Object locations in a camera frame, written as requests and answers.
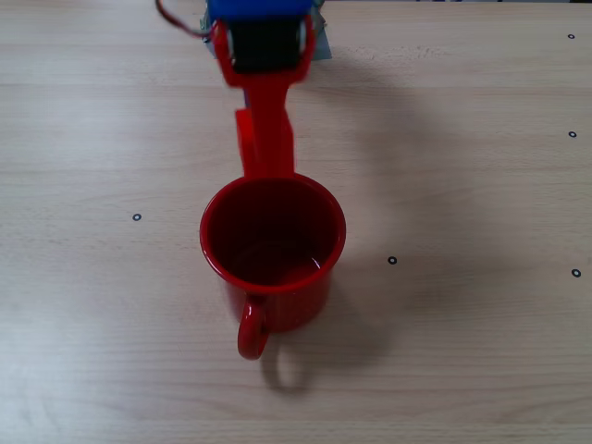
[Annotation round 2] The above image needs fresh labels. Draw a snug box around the red black servo wire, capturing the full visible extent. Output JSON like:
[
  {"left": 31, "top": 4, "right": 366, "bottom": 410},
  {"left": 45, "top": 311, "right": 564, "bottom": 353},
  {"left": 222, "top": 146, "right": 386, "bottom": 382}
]
[{"left": 154, "top": 0, "right": 216, "bottom": 41}]

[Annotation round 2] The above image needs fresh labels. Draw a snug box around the red enamel mug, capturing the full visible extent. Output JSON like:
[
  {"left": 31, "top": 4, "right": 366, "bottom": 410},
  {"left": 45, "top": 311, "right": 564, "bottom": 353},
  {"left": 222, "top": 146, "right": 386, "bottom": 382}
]
[{"left": 199, "top": 171, "right": 347, "bottom": 362}]

